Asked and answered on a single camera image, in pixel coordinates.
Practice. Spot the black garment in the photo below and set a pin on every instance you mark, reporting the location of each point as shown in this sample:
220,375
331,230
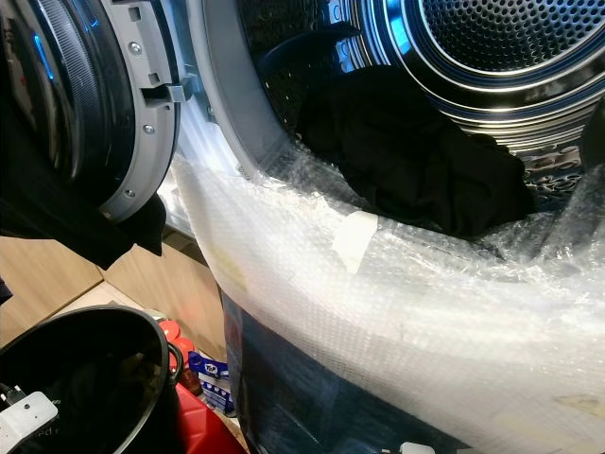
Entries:
406,161
47,189

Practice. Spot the dark clothes in bucket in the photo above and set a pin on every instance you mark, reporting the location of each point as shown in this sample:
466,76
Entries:
104,392

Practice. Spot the front-load washing machine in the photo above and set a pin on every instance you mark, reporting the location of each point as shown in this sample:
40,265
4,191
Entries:
293,397

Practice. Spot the wooden cabinet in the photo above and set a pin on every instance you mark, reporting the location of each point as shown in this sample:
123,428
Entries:
151,279

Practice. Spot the round washer door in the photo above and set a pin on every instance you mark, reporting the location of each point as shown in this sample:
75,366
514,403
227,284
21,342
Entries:
148,104

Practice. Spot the black laundry bucket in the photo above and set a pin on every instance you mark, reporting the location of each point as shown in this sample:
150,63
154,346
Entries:
156,359

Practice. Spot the yellow tape piece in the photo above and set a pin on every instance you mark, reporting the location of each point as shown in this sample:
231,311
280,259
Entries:
232,272

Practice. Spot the grey rubber door gasket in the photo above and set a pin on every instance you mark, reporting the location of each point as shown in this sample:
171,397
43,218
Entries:
222,95

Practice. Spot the blue and white package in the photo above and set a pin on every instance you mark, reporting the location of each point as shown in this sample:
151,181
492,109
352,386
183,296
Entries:
213,378

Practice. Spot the red plastic container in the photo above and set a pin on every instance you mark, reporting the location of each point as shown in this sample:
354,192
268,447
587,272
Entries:
198,430

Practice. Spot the dark drum paddle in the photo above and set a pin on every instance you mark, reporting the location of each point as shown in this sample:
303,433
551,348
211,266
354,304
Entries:
302,57

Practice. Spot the white tape piece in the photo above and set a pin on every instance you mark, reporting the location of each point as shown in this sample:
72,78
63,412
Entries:
354,241

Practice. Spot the black garment in drum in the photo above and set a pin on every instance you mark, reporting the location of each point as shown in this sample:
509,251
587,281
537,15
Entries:
406,161

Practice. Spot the clear bubble wrap sheet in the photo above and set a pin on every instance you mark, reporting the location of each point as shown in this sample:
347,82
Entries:
416,322

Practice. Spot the perforated steel washer drum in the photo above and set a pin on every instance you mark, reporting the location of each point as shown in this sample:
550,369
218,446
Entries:
501,43

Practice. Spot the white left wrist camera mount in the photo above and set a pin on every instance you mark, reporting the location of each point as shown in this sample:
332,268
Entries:
26,421

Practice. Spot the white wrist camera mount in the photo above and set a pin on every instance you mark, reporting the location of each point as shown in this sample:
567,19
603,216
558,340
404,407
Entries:
26,421
417,448

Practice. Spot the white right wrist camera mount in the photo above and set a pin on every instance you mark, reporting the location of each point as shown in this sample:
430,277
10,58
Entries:
417,448

